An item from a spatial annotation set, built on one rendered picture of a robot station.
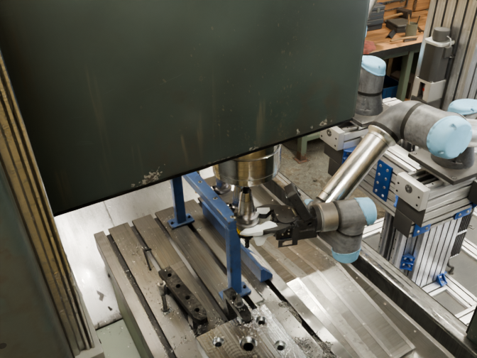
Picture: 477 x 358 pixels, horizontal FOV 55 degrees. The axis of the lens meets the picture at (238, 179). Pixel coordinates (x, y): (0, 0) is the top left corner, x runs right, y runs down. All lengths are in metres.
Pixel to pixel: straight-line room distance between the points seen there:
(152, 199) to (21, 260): 1.65
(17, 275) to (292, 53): 0.57
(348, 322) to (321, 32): 1.15
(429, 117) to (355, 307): 0.80
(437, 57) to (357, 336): 1.07
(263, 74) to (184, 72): 0.15
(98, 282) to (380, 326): 1.11
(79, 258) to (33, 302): 1.47
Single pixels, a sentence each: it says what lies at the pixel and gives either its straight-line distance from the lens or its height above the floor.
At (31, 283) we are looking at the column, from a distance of 0.56.
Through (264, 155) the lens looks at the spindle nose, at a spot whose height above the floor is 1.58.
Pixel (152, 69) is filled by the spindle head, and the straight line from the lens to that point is 0.72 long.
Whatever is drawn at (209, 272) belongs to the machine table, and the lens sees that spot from 1.66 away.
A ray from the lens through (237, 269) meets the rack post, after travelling 1.49.
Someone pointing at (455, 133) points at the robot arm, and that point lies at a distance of 1.33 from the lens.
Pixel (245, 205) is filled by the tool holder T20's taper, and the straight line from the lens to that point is 1.10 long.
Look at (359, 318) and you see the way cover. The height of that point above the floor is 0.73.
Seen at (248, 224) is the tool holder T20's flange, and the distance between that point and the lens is 1.12.
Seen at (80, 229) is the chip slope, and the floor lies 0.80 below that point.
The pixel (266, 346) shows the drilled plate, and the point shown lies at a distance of 1.34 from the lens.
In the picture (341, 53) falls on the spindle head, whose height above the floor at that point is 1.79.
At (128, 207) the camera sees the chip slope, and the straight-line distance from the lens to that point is 2.14.
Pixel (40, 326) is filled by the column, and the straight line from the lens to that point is 0.61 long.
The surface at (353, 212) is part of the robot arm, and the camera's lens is 1.21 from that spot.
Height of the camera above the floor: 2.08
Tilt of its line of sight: 34 degrees down
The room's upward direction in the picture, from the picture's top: 1 degrees counter-clockwise
